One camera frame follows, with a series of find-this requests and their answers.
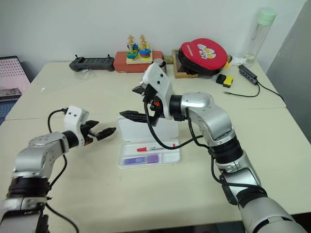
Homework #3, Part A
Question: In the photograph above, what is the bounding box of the wooden tray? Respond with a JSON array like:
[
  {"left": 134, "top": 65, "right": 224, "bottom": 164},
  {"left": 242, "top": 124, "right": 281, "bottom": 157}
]
[{"left": 172, "top": 49, "right": 200, "bottom": 79}]

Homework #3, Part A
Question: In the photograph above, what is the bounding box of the thin black plug cable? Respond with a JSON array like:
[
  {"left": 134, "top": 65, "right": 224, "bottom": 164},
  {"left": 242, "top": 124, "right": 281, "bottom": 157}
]
[{"left": 224, "top": 82, "right": 261, "bottom": 98}]

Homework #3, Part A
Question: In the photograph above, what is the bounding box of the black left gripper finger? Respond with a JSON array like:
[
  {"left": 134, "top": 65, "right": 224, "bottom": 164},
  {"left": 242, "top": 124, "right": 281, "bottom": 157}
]
[
  {"left": 84, "top": 120, "right": 100, "bottom": 131},
  {"left": 88, "top": 127, "right": 117, "bottom": 142}
]

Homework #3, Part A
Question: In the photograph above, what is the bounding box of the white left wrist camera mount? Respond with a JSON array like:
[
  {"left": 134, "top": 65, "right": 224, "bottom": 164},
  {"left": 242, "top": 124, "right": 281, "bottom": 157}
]
[{"left": 63, "top": 105, "right": 90, "bottom": 148}]

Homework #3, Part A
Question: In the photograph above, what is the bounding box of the silver round can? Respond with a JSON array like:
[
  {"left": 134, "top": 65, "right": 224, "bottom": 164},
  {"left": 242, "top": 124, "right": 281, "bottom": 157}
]
[{"left": 153, "top": 58, "right": 167, "bottom": 74}]

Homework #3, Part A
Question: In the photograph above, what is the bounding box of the wooden colourful stacking toy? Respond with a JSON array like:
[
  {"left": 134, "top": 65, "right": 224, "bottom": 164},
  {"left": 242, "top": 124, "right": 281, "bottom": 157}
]
[{"left": 125, "top": 33, "right": 154, "bottom": 66}]

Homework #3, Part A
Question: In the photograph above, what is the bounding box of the laptop with pink screen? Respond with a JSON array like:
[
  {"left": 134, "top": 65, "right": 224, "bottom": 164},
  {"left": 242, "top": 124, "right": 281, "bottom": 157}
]
[{"left": 0, "top": 55, "right": 31, "bottom": 127}]

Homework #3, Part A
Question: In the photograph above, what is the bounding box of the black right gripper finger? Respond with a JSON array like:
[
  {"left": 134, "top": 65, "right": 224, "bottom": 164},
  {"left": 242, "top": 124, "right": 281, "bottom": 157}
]
[
  {"left": 119, "top": 110, "right": 159, "bottom": 125},
  {"left": 132, "top": 85, "right": 147, "bottom": 97}
]

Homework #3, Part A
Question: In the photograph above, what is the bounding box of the crumpled white tissue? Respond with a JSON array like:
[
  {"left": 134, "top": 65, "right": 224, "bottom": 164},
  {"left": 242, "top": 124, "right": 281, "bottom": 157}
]
[{"left": 229, "top": 56, "right": 247, "bottom": 67}]

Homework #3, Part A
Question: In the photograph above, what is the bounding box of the clear bottle with green lid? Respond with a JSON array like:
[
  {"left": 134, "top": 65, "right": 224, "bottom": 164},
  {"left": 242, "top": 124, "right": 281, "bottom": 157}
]
[{"left": 242, "top": 7, "right": 277, "bottom": 65}]

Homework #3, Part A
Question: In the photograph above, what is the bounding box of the black usb hub cable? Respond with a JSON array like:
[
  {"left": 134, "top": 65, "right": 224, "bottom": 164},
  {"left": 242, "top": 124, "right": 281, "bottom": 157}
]
[{"left": 256, "top": 81, "right": 285, "bottom": 102}]

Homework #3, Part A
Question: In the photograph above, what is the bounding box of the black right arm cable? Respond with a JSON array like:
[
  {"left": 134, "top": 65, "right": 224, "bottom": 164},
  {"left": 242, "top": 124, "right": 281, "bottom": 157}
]
[{"left": 142, "top": 100, "right": 267, "bottom": 195}]

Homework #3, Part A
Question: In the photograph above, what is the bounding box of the red capped white marker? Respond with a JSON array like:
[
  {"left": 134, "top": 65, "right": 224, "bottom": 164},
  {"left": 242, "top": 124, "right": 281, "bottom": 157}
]
[{"left": 136, "top": 143, "right": 176, "bottom": 153}]

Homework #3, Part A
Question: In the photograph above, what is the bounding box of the white plastic pencil case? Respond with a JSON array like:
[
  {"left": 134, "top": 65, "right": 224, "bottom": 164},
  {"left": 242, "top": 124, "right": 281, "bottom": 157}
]
[{"left": 116, "top": 115, "right": 182, "bottom": 168}]

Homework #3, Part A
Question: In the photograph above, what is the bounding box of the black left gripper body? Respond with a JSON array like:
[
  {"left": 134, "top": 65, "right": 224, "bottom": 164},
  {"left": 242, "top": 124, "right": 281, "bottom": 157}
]
[{"left": 79, "top": 123, "right": 100, "bottom": 147}]

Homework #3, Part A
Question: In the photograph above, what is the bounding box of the black handheld remote controller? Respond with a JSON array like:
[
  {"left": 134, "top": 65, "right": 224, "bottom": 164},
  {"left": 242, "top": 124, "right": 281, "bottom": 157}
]
[{"left": 69, "top": 54, "right": 116, "bottom": 73}]

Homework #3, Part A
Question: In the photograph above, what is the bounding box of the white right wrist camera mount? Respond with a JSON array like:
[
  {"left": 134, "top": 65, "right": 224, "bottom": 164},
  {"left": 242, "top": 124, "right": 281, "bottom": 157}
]
[{"left": 141, "top": 62, "right": 174, "bottom": 120}]

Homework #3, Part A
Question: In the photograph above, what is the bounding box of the red rectangular box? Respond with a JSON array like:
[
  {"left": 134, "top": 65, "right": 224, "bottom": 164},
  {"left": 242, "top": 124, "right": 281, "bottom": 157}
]
[{"left": 114, "top": 50, "right": 164, "bottom": 73}]

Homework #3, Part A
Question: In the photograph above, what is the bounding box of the clear plastic wrapper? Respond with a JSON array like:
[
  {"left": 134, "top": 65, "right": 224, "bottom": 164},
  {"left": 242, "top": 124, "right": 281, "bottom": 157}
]
[{"left": 77, "top": 68, "right": 96, "bottom": 80}]

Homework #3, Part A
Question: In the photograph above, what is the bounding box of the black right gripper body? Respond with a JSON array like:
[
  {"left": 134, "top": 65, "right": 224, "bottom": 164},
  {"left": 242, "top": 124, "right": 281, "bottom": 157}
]
[{"left": 141, "top": 84, "right": 164, "bottom": 127}]

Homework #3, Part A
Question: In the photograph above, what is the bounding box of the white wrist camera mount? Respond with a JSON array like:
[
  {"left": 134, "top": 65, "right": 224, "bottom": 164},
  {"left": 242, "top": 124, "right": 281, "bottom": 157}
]
[
  {"left": 141, "top": 62, "right": 174, "bottom": 120},
  {"left": 63, "top": 105, "right": 90, "bottom": 148}
]

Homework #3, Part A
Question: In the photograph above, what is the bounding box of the grey usb hub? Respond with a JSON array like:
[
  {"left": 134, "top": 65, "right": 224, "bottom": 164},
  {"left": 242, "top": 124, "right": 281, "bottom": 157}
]
[{"left": 238, "top": 64, "right": 259, "bottom": 86}]

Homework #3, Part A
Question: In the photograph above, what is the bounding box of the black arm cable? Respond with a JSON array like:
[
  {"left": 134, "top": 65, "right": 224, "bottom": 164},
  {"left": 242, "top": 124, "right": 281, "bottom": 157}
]
[
  {"left": 38, "top": 108, "right": 80, "bottom": 233},
  {"left": 142, "top": 100, "right": 267, "bottom": 195}
]

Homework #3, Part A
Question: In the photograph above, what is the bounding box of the red and black round pad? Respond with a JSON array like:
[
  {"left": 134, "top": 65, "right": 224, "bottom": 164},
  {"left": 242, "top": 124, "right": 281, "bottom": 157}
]
[{"left": 177, "top": 37, "right": 229, "bottom": 77}]

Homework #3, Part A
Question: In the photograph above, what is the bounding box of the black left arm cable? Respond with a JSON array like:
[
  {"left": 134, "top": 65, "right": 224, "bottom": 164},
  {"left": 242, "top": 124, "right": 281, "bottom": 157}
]
[{"left": 38, "top": 108, "right": 80, "bottom": 233}]

